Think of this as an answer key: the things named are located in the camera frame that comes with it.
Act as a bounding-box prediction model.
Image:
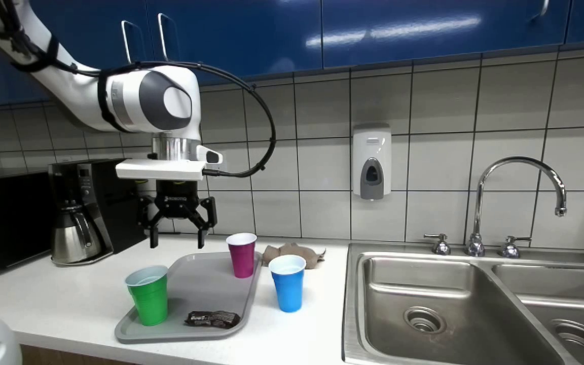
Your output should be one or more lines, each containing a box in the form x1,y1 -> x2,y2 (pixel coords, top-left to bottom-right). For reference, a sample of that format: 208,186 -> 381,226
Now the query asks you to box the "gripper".
137,180 -> 218,250

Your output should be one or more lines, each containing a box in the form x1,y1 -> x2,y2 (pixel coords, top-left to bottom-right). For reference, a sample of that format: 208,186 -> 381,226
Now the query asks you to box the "grey plastic tray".
115,251 -> 263,344

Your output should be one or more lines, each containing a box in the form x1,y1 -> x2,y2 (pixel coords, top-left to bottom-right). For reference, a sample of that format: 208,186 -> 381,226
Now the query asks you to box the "magenta plastic cup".
226,233 -> 258,279

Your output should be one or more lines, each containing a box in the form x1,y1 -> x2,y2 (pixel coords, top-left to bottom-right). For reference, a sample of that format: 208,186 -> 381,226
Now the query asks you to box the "green plastic cup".
125,265 -> 169,326

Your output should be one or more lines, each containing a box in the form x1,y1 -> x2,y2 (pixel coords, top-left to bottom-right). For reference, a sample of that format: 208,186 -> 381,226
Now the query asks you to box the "blue plastic cup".
268,254 -> 307,313

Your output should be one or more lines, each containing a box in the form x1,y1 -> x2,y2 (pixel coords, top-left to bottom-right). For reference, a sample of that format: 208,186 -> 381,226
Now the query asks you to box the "black coffee maker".
48,158 -> 148,266

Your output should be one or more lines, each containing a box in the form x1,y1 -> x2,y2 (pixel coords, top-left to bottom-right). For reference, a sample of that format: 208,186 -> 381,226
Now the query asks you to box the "dark snack packet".
184,310 -> 241,330

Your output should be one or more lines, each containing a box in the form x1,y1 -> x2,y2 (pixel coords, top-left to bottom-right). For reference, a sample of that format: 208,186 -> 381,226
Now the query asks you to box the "steel coffee carafe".
51,203 -> 103,265

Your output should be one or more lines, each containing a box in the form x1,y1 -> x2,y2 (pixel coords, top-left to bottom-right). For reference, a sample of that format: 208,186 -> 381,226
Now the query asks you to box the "brown crumpled cloth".
262,242 -> 326,270

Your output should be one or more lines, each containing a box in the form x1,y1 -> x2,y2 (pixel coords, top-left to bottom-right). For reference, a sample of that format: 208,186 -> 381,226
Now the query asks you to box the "black microwave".
0,170 -> 58,277

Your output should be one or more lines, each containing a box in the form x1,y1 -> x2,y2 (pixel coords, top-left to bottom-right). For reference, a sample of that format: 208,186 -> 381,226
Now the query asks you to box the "double steel sink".
342,242 -> 584,365

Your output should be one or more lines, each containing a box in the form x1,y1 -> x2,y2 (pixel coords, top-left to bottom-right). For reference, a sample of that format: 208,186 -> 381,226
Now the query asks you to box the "chrome tap lever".
423,233 -> 452,256
498,235 -> 532,259

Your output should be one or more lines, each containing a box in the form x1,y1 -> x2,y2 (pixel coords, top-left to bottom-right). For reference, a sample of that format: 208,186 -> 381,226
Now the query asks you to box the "chrome gooseneck tap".
464,156 -> 568,257

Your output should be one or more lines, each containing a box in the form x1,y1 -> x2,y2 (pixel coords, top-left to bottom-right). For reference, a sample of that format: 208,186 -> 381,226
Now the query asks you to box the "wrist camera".
116,158 -> 207,181

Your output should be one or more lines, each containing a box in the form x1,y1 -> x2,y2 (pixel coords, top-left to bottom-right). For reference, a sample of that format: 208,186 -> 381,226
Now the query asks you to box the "silver cabinet door handle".
157,13 -> 181,62
121,20 -> 146,65
527,0 -> 551,22

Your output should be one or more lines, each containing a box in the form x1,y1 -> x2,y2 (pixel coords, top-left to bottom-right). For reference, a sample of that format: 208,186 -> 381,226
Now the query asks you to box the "white wall soap dispenser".
352,123 -> 392,201

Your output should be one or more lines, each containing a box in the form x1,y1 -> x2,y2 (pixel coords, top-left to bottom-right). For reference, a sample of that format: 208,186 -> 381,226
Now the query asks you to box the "blue wall cabinet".
0,0 -> 584,108

